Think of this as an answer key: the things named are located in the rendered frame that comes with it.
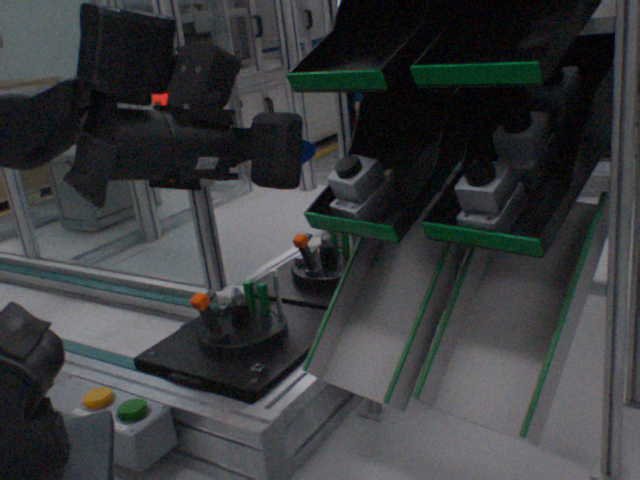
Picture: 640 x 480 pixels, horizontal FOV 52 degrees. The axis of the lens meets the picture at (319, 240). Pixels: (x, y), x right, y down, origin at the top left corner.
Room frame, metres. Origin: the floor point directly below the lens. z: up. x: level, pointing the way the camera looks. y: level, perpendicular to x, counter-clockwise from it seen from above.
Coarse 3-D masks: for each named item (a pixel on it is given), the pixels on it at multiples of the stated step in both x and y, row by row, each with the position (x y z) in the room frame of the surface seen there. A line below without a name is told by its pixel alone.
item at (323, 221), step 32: (384, 96) 0.86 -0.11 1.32; (416, 96) 0.91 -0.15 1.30; (448, 96) 0.89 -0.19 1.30; (384, 128) 0.86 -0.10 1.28; (416, 128) 0.85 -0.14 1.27; (448, 128) 0.73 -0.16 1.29; (384, 160) 0.81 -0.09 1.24; (416, 160) 0.78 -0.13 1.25; (448, 160) 0.73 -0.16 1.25; (416, 192) 0.72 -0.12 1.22; (320, 224) 0.73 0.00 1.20; (352, 224) 0.69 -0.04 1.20; (384, 224) 0.69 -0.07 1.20
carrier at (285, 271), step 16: (320, 240) 1.26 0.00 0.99; (336, 240) 1.17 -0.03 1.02; (320, 256) 1.12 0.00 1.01; (336, 256) 1.16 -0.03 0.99; (288, 272) 1.16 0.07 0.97; (304, 272) 1.10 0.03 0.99; (320, 272) 1.08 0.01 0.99; (336, 272) 1.08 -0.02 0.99; (256, 288) 1.10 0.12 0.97; (272, 288) 1.09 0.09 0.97; (288, 288) 1.08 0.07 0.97; (304, 288) 1.07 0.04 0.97; (320, 288) 1.06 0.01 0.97; (304, 304) 1.02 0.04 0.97; (320, 304) 1.00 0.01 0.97
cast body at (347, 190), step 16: (352, 160) 0.71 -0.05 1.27; (368, 160) 0.71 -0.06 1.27; (336, 176) 0.71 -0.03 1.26; (352, 176) 0.70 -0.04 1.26; (368, 176) 0.70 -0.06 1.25; (384, 176) 0.71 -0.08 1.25; (336, 192) 0.72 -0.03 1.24; (352, 192) 0.69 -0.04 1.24; (368, 192) 0.70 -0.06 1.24; (384, 192) 0.71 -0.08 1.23; (336, 208) 0.71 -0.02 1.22; (352, 208) 0.70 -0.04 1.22; (368, 208) 0.70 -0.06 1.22; (384, 208) 0.71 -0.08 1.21
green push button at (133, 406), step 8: (128, 400) 0.77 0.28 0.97; (136, 400) 0.77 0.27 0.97; (144, 400) 0.77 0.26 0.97; (120, 408) 0.75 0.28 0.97; (128, 408) 0.75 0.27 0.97; (136, 408) 0.75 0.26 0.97; (144, 408) 0.75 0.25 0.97; (120, 416) 0.74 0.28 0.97; (128, 416) 0.73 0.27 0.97; (136, 416) 0.74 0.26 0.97
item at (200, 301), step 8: (200, 296) 0.85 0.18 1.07; (208, 296) 0.87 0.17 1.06; (192, 304) 0.85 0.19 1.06; (200, 304) 0.85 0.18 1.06; (200, 312) 0.86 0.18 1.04; (208, 312) 0.86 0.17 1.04; (208, 320) 0.86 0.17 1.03; (216, 320) 0.87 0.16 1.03; (208, 328) 0.87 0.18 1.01; (216, 328) 0.87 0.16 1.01
